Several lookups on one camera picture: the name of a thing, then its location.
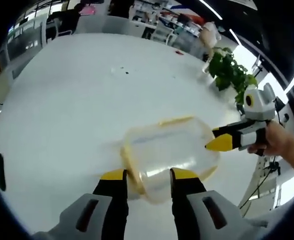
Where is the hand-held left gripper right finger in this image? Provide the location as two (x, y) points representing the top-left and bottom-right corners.
(169, 167), (245, 240)

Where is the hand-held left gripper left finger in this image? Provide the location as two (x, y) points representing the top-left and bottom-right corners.
(59, 168), (129, 240)

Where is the clear plastic container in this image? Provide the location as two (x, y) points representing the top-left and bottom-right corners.
(120, 114), (222, 206)

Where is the person's right hand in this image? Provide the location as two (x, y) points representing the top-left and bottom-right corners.
(246, 121), (290, 157)

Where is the black tripod stand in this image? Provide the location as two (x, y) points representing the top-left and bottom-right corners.
(251, 54), (264, 79)

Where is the green potted plant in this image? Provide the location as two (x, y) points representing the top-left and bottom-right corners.
(207, 46), (259, 106)

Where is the white slatted chair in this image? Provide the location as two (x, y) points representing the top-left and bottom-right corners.
(151, 24), (178, 46)

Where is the glass desk partition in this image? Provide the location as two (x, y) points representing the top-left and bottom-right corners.
(6, 21), (47, 62)

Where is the black cable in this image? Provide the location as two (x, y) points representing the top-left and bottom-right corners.
(238, 156), (281, 211)

